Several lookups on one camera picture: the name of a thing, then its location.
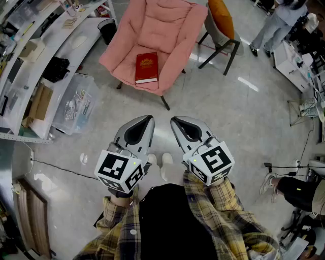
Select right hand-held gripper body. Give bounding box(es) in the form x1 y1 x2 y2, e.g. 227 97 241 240
182 136 236 186

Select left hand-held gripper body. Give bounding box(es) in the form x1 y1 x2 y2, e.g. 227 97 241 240
94 141 150 195

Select red hardcover book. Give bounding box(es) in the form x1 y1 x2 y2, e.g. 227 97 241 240
135 52 159 84

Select pink cushioned armchair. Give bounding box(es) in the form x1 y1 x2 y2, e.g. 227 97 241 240
99 0 209 111

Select person's right forearm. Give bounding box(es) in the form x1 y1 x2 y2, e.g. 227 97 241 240
184 175 254 229

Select person's left forearm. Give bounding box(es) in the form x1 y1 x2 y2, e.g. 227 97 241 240
95 189 140 239

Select black wristband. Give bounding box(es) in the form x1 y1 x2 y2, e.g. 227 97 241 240
109 189 135 199

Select clear plastic storage box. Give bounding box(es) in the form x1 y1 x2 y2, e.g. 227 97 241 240
52 72 101 135

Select person's torso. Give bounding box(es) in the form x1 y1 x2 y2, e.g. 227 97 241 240
73 175 282 260

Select brown cardboard pack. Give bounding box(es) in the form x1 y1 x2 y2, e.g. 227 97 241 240
24 82 54 127

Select black plastic bag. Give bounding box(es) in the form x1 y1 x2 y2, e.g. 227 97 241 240
42 56 71 83

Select wooden board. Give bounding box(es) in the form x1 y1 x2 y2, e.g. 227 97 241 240
16 177 51 258

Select orange cushion chair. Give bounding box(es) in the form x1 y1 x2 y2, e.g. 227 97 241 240
198 2 244 76

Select white cabinet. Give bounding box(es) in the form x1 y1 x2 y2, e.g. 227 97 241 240
273 40 318 93

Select black mesh waste bin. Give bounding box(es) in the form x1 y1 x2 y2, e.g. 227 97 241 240
97 18 117 46

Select white curved shelf unit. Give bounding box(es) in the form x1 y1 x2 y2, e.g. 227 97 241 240
0 0 117 144

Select orange cushion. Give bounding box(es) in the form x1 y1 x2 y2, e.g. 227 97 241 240
208 0 235 40

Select small cardboard box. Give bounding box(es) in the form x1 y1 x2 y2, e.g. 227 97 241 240
19 38 46 63

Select red fire extinguisher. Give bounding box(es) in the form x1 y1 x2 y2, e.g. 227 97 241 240
97 4 110 19

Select black floor cable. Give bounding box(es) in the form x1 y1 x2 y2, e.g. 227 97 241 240
29 158 100 181

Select thin metal wire stand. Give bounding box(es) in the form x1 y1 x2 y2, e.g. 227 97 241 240
287 99 320 127

